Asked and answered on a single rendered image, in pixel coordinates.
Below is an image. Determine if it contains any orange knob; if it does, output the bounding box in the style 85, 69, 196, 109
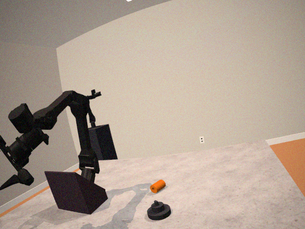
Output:
150, 180, 166, 193

